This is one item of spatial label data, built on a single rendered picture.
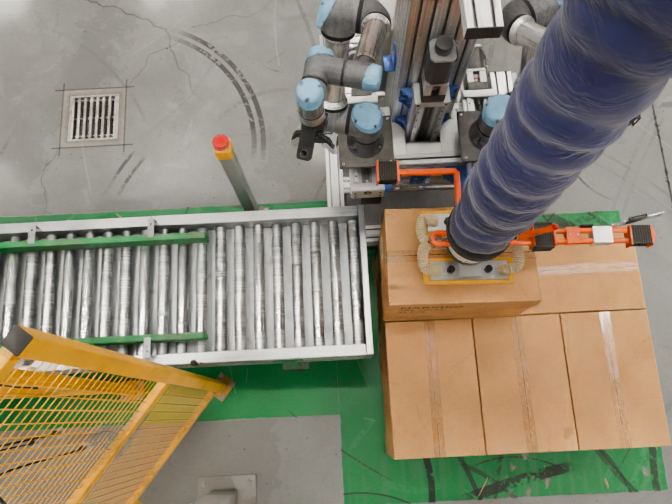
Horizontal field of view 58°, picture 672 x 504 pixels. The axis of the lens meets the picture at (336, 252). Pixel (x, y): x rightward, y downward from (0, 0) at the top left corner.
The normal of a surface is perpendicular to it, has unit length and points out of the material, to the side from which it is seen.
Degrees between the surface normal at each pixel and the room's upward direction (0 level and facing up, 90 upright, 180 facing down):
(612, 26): 72
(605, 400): 0
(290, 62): 0
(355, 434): 0
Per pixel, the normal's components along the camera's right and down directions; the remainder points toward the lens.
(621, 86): -0.04, 0.90
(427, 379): -0.01, -0.25
